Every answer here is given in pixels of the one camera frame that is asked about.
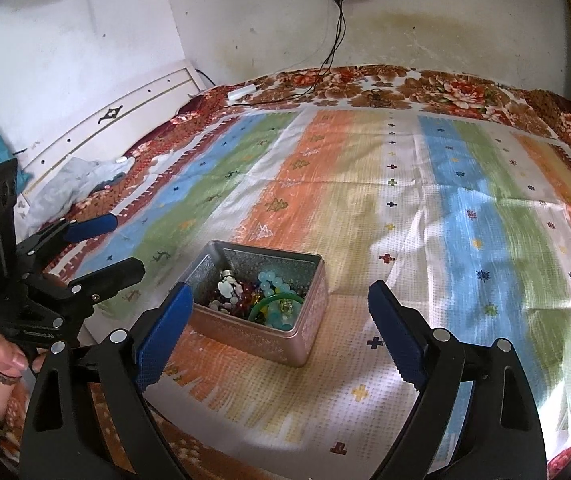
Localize person's left hand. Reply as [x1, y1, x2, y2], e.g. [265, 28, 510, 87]
[0, 337, 46, 377]

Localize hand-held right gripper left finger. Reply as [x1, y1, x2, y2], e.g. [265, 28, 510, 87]
[18, 281, 195, 480]

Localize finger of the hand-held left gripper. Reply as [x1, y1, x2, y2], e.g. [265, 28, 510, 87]
[30, 257, 146, 332]
[16, 212, 118, 272]

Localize striped patterned blanket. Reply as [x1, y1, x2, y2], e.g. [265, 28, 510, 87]
[48, 107, 571, 478]

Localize metal tin box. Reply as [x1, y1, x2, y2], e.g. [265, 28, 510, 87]
[178, 240, 329, 368]

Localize red bead bracelet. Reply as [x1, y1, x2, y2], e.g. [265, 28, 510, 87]
[215, 282, 261, 318]

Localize floral bedsheet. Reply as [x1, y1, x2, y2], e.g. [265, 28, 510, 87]
[0, 64, 571, 480]

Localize light blue bead bracelet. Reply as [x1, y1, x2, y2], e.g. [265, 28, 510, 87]
[256, 271, 296, 331]

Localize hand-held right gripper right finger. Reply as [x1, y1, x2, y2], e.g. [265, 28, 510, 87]
[368, 280, 549, 480]

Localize green jade bangle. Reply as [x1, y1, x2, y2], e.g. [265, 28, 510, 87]
[248, 294, 306, 323]

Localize white headboard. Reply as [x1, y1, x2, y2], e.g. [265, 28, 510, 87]
[12, 60, 201, 206]

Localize white pearl bracelet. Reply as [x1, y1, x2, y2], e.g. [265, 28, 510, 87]
[209, 275, 246, 311]

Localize black cable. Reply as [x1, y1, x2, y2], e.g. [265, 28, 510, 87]
[315, 0, 349, 73]
[192, 67, 221, 88]
[230, 0, 349, 107]

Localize pale grey cloth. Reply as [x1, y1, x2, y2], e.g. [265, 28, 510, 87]
[28, 156, 131, 221]

